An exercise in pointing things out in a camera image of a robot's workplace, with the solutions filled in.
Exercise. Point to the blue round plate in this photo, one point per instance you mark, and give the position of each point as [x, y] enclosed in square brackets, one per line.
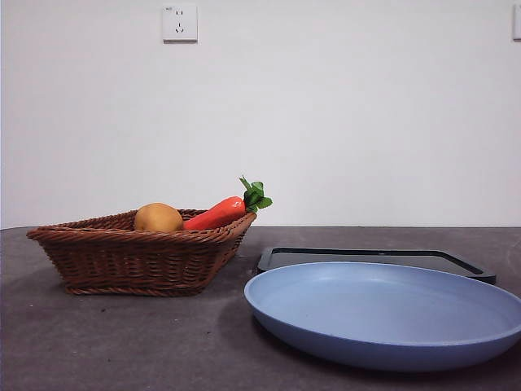
[366, 309]

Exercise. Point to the orange carrot with green leaves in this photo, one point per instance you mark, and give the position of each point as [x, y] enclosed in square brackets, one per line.
[220, 213]

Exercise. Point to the black rectangular tray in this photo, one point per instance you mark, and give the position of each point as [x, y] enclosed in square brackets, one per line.
[281, 256]

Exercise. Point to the yellow-brown potato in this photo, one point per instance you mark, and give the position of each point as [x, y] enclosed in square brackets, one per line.
[158, 219]

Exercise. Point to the brown wicker basket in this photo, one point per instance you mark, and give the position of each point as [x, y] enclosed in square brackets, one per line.
[122, 260]

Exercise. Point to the white wall socket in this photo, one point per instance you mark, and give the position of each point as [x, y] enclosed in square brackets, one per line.
[180, 23]

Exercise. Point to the white wall plate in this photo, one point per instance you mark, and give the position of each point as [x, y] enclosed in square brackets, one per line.
[517, 22]

